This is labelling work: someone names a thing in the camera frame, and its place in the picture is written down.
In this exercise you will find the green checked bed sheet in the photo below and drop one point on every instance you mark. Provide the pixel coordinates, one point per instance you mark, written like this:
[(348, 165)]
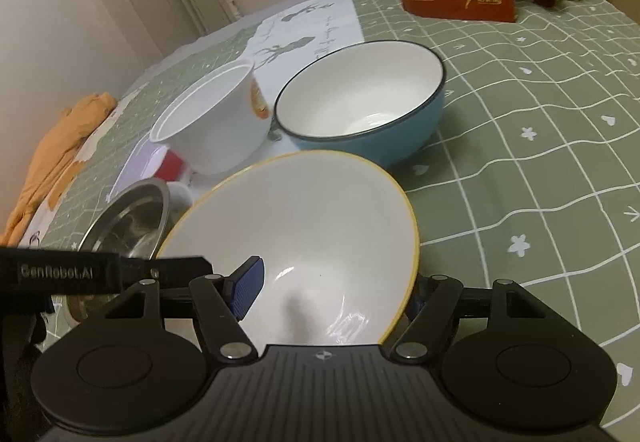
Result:
[(525, 122)]

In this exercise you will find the orange cloth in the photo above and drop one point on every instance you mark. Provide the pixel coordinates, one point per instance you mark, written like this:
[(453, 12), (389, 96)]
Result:
[(55, 157)]

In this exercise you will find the red container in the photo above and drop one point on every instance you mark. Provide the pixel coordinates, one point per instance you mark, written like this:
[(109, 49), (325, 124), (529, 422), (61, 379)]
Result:
[(170, 167)]

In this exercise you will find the blue bowl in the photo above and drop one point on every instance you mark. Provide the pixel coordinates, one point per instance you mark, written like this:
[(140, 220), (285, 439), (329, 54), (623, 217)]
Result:
[(360, 92)]

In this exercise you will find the white deer print cloth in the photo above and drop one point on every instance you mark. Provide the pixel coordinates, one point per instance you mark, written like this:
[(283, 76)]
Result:
[(310, 22)]

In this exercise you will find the white plastic bowl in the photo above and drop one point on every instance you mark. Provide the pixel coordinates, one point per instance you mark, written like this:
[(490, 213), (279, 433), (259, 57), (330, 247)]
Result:
[(215, 122)]

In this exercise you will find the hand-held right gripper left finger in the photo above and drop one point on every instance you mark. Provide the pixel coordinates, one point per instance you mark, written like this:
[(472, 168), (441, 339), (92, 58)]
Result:
[(247, 287)]

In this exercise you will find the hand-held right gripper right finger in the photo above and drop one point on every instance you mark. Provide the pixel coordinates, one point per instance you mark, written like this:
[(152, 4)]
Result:
[(432, 307)]

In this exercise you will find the yellow-rimmed white bowl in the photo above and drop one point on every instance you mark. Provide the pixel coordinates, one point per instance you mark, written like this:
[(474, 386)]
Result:
[(300, 222)]

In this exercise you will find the stainless steel bowl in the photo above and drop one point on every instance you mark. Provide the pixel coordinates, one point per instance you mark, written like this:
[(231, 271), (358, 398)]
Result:
[(130, 222)]

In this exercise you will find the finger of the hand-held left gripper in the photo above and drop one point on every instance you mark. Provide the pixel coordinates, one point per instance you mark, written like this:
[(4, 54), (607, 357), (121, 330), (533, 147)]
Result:
[(175, 267)]

